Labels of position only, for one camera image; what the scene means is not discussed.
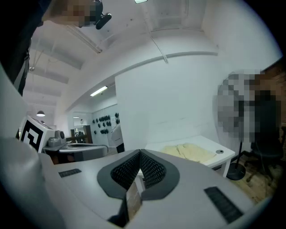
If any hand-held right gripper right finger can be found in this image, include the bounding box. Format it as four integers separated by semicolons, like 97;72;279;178
124;148;272;229

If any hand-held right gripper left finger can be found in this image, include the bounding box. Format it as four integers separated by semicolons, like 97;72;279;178
39;148;141;228

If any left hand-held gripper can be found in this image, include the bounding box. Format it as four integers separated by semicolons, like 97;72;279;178
17;115;110;162

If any cream cloth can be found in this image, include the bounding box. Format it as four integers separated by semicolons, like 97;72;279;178
161;143;217;163

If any dark wooden shelf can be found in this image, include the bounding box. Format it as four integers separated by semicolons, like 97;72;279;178
70;125;93;144

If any white table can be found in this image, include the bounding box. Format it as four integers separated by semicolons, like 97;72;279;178
136;135;236;194

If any ceiling tube light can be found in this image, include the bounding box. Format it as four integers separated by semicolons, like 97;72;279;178
90;85;109;97

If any white backdrop sheet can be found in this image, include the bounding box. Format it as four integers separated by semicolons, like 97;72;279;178
114;51;224;153

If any person's black clothed body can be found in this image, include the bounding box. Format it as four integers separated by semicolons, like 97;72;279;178
0;0;99;97

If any row of black wall items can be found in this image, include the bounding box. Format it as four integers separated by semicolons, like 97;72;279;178
92;112;121;135

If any black head-worn camera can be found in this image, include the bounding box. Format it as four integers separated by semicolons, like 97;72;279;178
92;0;112;30

